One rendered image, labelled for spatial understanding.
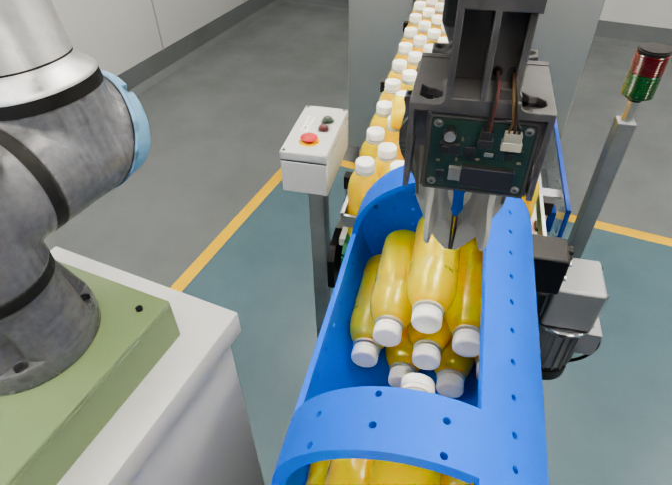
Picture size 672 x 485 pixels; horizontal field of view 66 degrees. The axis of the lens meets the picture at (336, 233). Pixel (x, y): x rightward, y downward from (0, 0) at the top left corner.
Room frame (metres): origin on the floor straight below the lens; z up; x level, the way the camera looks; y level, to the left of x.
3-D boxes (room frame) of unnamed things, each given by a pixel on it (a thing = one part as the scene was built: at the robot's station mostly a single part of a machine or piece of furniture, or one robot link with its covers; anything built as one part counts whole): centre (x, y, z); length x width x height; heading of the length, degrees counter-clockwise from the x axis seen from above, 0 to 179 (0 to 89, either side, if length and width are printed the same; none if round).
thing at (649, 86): (0.99, -0.63, 1.18); 0.06 x 0.06 x 0.05
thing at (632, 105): (0.99, -0.63, 1.18); 0.06 x 0.06 x 0.16
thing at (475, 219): (0.27, -0.10, 1.44); 0.06 x 0.03 x 0.09; 166
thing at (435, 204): (0.28, -0.07, 1.44); 0.06 x 0.03 x 0.09; 166
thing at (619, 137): (0.99, -0.63, 0.55); 0.04 x 0.04 x 1.10; 76
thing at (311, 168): (0.98, 0.04, 1.05); 0.20 x 0.10 x 0.10; 166
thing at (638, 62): (0.99, -0.63, 1.23); 0.06 x 0.06 x 0.04
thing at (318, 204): (0.98, 0.04, 0.50); 0.04 x 0.04 x 1.00; 76
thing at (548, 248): (0.70, -0.40, 0.95); 0.10 x 0.07 x 0.10; 76
